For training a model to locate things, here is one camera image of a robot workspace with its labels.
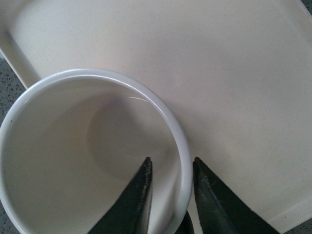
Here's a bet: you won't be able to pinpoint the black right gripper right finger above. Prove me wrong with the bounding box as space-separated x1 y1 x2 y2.
193 157 278 234

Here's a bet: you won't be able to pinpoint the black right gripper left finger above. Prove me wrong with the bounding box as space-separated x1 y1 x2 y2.
89 157 153 234

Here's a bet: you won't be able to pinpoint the beige rectangular plastic tray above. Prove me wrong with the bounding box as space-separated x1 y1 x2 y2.
0 0 312 233

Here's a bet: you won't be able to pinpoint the white smiley mug black handle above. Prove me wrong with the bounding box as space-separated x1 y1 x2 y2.
0 69 192 234

